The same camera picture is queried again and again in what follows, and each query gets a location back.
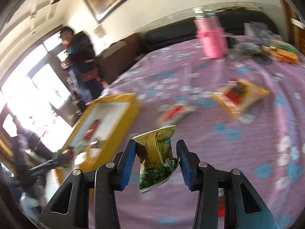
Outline orange biscuit boxes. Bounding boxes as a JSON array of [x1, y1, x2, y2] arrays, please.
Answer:
[[262, 40, 299, 64]]

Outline brown armchair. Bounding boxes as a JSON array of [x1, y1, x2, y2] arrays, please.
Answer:
[[96, 33, 142, 85]]

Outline yellow rimmed white tray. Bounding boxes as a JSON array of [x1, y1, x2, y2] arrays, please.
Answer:
[[55, 93, 140, 184]]

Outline red chocolate snack packet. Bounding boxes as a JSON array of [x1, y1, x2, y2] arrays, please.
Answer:
[[224, 79, 250, 105]]

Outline pink knit-sleeved bottle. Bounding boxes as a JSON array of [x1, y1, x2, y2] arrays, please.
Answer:
[[193, 7, 228, 59]]

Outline white red small packet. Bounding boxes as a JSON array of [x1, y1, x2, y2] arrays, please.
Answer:
[[157, 103, 195, 127]]

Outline large beige cracker packet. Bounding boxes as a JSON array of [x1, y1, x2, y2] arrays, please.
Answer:
[[211, 79, 270, 118]]

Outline purple floral tablecloth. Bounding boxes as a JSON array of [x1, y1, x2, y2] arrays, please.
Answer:
[[102, 39, 304, 228]]

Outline black sofa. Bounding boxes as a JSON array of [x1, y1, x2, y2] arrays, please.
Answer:
[[141, 8, 279, 53]]

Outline grey phone stand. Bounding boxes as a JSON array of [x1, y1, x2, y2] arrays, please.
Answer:
[[244, 22, 269, 39]]

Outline woman in dark coat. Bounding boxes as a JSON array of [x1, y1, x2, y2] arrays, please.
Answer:
[[60, 26, 103, 104]]

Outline red dark candy packet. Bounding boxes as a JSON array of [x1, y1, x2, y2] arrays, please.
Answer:
[[218, 188, 225, 218]]

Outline clear plastic bag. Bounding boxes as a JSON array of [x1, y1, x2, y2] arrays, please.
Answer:
[[228, 41, 263, 60]]

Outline green yellow pea snack packet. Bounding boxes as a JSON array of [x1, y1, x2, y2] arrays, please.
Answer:
[[132, 125, 180, 193]]

